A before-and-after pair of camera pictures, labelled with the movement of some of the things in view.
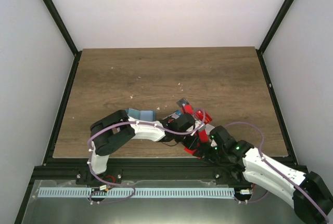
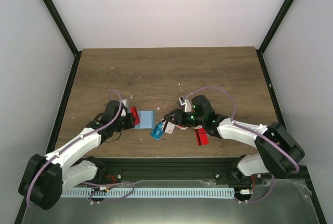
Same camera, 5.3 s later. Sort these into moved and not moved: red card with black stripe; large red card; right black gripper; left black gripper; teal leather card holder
Moved: right black gripper; red card with black stripe; left black gripper
Not moved: large red card; teal leather card holder
